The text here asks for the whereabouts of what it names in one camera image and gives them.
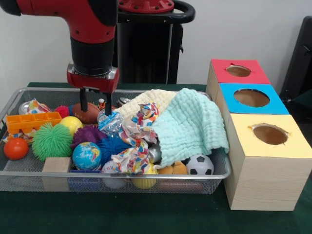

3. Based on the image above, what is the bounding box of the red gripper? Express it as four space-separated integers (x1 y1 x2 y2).
67 67 120 117

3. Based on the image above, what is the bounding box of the shallow mesh bin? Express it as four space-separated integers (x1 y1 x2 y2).
0 87 232 195

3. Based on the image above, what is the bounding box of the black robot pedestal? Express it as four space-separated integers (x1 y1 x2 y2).
114 0 196 85

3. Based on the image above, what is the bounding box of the wooden box with three holes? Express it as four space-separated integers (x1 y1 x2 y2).
206 58 312 212

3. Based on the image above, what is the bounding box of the mint green cloth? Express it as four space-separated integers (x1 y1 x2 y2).
151 87 230 168

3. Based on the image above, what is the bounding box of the orange plastic tray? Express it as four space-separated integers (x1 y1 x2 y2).
6 111 63 134

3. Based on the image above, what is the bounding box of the orange ball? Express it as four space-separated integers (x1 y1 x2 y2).
3 138 29 160

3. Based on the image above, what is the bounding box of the brown toy football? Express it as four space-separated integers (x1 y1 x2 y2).
72 102 102 124

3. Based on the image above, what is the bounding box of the black and white soccer ball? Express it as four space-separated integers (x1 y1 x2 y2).
186 153 215 175

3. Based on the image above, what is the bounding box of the cream white cloth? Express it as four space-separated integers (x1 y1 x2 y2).
114 89 178 122

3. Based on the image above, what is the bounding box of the black upright panel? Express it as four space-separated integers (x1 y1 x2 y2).
280 16 312 98

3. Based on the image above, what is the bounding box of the green spiky ball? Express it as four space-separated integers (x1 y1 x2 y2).
31 122 74 161

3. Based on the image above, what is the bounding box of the clear plastic bottle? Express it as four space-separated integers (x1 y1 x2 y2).
97 111 124 135

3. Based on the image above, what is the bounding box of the dark green table cloth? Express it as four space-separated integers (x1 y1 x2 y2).
290 91 312 117
0 82 312 234

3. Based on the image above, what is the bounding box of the globe print ball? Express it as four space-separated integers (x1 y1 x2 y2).
72 142 102 171

